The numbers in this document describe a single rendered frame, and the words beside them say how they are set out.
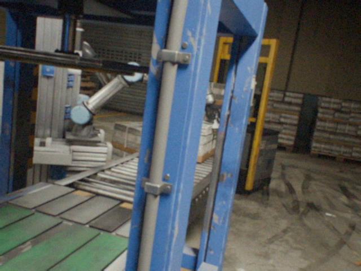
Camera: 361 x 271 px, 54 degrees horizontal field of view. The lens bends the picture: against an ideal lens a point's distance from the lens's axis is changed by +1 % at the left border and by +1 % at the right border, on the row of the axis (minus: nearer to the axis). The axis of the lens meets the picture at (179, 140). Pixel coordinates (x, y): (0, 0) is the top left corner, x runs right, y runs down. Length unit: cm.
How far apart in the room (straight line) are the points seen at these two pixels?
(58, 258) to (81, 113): 138
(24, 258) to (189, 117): 64
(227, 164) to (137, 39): 976
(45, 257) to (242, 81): 74
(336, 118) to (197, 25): 761
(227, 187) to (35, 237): 59
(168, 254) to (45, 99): 210
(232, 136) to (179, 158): 60
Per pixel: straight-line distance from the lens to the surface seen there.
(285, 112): 810
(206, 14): 54
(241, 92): 112
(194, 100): 53
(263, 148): 448
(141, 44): 1072
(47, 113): 261
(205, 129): 214
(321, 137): 810
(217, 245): 124
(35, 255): 104
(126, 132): 310
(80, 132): 243
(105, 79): 302
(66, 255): 103
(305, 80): 973
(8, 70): 155
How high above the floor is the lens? 130
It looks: 10 degrees down
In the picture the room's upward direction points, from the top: 8 degrees clockwise
